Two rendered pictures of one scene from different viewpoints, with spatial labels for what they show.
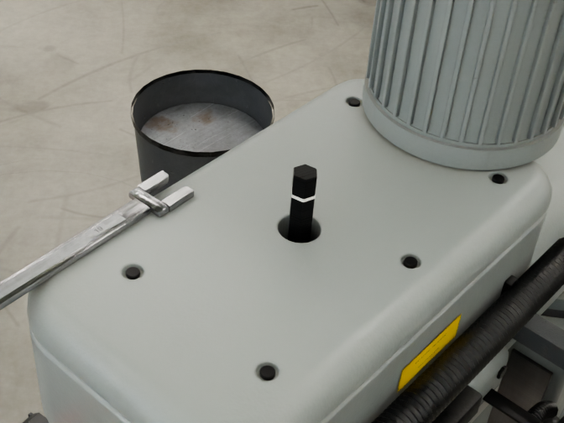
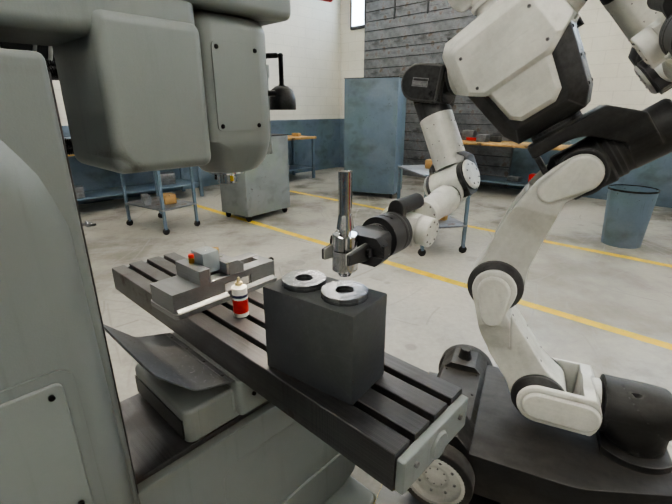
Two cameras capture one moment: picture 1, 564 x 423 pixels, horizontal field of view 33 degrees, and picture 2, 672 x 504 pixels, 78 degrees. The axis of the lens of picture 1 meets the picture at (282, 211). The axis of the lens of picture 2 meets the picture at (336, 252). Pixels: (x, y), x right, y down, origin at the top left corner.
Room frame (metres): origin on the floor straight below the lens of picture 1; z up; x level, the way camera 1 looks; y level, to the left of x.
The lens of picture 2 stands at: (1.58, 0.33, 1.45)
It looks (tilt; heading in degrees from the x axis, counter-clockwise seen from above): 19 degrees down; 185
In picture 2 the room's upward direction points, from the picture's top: straight up
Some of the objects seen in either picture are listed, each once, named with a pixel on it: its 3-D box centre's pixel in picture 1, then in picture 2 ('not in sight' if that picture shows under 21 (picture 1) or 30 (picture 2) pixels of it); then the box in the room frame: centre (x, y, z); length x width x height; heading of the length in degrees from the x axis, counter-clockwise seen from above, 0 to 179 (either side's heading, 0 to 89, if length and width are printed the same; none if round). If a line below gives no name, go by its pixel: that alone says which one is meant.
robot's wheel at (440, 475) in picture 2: not in sight; (436, 474); (0.70, 0.53, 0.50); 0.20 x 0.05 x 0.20; 70
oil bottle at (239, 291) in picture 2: not in sight; (239, 296); (0.62, 0.00, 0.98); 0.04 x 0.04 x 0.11
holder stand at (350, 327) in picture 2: not in sight; (324, 328); (0.85, 0.25, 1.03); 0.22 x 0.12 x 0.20; 59
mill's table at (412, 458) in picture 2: not in sight; (240, 324); (0.60, -0.01, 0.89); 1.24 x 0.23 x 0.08; 52
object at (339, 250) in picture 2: not in sight; (344, 254); (0.87, 0.29, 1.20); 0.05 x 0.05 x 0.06
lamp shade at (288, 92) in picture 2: not in sight; (282, 97); (0.43, 0.09, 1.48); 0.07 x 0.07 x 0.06
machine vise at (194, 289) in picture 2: not in sight; (216, 275); (0.49, -0.12, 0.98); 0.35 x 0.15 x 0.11; 144
